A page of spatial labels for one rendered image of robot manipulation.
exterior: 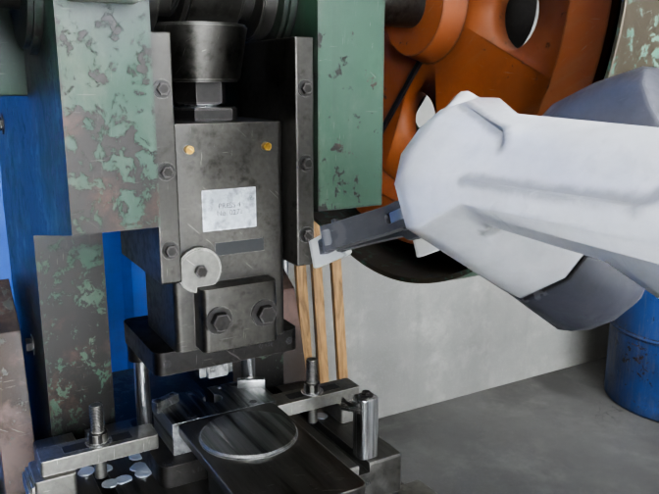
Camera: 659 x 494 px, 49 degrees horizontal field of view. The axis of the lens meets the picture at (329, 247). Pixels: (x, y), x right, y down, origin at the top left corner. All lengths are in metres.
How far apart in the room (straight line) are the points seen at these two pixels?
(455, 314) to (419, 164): 2.39
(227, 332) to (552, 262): 0.53
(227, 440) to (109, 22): 0.50
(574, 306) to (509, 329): 2.56
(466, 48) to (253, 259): 0.43
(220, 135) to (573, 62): 0.42
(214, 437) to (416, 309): 1.83
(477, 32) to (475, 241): 0.64
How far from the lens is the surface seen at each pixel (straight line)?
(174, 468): 0.99
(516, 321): 3.06
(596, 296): 0.49
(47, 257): 1.12
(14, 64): 1.02
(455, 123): 0.45
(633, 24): 0.81
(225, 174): 0.89
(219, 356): 0.95
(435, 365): 2.84
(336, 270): 2.18
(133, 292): 2.14
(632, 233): 0.33
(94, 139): 0.80
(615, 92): 0.52
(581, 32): 0.89
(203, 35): 0.91
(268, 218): 0.92
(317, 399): 1.12
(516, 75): 1.00
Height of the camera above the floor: 1.22
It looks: 13 degrees down
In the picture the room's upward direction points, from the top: straight up
